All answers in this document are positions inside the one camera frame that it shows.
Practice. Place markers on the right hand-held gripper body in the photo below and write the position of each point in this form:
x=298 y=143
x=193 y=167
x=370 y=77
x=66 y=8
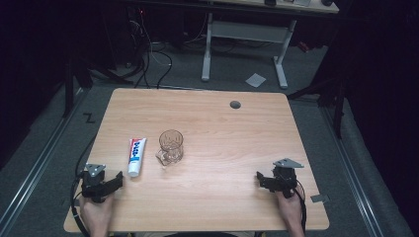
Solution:
x=285 y=181

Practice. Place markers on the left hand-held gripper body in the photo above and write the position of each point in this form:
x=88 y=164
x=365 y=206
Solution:
x=94 y=184

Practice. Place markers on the white toothpaste tube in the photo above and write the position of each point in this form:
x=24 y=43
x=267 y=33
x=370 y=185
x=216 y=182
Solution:
x=135 y=157

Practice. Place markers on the clear glass cup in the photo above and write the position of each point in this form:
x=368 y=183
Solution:
x=170 y=148

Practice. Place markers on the person's left hand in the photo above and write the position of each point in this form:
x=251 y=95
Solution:
x=97 y=214

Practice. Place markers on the person's right hand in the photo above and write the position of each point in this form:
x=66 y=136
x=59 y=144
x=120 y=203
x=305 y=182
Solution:
x=291 y=210

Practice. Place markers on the grey tape piece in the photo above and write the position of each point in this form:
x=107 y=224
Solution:
x=319 y=198

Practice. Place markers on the black metal stand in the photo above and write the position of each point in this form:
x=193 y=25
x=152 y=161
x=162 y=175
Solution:
x=337 y=108
x=69 y=95

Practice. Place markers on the white paper sheet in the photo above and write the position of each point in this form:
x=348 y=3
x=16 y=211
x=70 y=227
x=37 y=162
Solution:
x=255 y=80

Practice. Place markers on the white-framed desk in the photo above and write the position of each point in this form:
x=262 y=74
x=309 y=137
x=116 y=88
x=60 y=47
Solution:
x=245 y=33

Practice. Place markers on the metal floor rail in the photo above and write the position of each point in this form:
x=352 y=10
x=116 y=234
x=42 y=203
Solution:
x=36 y=168
x=352 y=171

